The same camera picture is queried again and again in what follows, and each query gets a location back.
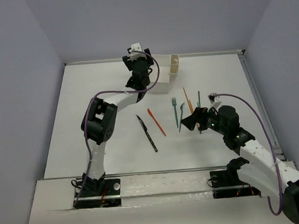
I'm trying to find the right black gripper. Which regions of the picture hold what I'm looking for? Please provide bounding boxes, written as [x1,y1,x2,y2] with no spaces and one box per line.
[179,105,227,139]

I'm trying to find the long orange chopstick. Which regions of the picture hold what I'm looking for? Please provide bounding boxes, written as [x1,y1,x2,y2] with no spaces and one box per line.
[183,87,199,130]

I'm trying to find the teal plastic knife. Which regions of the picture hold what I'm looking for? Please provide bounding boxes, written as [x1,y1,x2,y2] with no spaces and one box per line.
[179,102,185,132]

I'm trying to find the long teal chopstick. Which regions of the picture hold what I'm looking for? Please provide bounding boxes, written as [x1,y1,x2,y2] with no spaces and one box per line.
[197,91,202,134]

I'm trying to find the teal plastic fork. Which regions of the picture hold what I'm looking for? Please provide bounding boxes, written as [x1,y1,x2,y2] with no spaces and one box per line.
[172,97,179,128]

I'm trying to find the white utensil caddy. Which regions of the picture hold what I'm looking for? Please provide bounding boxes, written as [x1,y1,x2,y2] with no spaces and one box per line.
[149,54,180,94]

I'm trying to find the orange plastic knife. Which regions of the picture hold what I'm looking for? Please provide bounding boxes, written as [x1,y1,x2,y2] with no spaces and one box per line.
[147,108,166,136]

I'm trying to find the black handled steel knife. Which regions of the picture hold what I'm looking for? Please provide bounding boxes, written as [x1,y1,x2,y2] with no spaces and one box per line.
[136,115,158,152]

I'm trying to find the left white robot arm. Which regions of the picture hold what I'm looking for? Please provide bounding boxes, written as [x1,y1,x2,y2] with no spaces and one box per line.
[74,43,160,203]

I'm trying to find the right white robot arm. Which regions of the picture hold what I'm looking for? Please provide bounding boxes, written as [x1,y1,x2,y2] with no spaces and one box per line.
[181,105,299,224]

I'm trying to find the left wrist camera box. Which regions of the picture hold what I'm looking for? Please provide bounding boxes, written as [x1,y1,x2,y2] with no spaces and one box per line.
[127,42,145,61]

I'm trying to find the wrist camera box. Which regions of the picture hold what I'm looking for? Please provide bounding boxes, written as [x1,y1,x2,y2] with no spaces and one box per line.
[127,42,145,61]
[208,93,222,110]

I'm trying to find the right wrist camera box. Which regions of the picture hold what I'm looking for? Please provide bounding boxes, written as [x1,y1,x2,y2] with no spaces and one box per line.
[208,93,222,110]

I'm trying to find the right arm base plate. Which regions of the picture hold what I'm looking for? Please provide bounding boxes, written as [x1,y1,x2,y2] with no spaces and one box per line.
[207,170,262,199]

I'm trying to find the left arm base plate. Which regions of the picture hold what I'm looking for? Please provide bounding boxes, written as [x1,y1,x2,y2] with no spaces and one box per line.
[73,178,122,209]

